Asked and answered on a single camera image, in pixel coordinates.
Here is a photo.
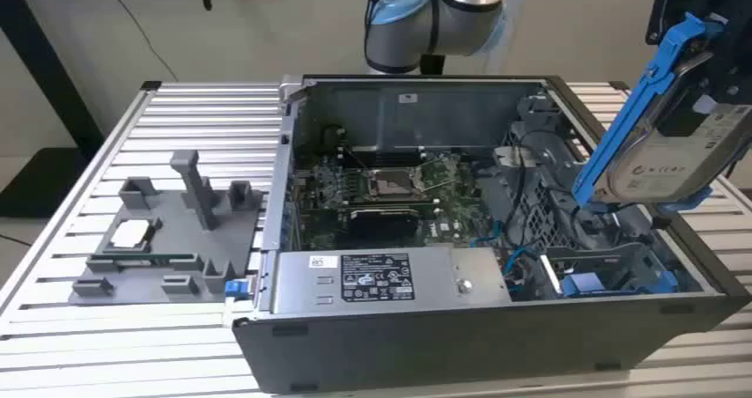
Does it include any metal socket cover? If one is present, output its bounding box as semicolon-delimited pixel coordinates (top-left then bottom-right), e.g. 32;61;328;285
413;158;460;188

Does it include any grey parts rack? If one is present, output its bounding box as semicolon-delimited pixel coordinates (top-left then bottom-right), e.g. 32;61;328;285
68;150;272;306

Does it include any blue case latch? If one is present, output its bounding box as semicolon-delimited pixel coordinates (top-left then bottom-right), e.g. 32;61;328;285
222;278;254;300

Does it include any black stand base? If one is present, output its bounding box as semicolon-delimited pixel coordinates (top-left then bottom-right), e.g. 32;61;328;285
0;147;89;218

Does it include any green RAM stick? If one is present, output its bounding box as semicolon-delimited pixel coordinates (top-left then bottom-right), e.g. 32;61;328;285
110;253;194;267

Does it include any grey metal disk bay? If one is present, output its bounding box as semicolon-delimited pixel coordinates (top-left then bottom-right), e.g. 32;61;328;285
492;93;658;258

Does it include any silver CPU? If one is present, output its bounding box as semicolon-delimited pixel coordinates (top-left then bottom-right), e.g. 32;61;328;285
110;219;154;247

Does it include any blue wire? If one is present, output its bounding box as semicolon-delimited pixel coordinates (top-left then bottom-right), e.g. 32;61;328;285
472;219;550;293

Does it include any hard disk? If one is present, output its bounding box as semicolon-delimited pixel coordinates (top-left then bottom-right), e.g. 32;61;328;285
572;12;752;217

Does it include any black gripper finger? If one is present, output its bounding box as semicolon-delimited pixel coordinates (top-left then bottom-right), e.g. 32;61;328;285
657;54;716;137

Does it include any black disk wire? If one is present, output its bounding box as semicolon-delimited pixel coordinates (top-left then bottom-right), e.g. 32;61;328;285
569;203;592;240

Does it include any thin metal locking lever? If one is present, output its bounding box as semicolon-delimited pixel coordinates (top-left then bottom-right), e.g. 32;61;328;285
345;148;372;171

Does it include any open black PC case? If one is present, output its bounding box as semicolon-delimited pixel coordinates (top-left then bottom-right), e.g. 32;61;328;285
232;74;752;394

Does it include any silver power supply unit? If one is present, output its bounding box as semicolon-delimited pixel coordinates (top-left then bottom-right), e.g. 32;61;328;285
269;247;510;315

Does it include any black graphics card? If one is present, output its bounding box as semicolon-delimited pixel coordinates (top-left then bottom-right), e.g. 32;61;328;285
349;207;421;245

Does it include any black stand post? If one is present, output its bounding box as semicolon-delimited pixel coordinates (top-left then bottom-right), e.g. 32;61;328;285
0;0;106;161

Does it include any green motherboard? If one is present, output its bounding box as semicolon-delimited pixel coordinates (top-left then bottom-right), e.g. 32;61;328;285
290;151;500;252

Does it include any blue carrier in bay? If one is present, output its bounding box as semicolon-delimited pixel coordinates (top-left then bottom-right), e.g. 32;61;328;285
560;269;680;298

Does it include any long black wire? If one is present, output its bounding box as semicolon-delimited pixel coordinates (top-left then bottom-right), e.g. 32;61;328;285
504;128;569;249

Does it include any thin black wall cable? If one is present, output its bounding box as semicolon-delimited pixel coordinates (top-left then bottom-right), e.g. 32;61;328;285
98;0;178;82

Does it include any CPU socket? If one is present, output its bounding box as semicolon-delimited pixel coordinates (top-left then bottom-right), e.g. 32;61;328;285
362;167;421;199

